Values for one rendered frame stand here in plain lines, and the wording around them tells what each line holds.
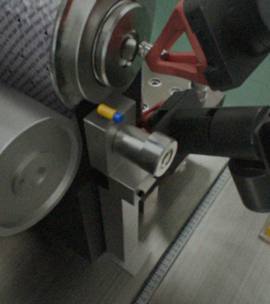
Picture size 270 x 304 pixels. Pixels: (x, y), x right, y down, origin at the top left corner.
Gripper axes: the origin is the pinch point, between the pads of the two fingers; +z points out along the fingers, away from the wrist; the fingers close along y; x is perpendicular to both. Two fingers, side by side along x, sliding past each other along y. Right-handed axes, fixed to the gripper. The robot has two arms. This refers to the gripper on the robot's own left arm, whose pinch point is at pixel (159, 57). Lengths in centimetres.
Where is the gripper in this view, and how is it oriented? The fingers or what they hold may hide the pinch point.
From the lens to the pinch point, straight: 33.8
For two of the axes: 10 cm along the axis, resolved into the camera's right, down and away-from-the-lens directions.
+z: -6.6, 1.0, 7.5
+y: 5.8, -5.7, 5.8
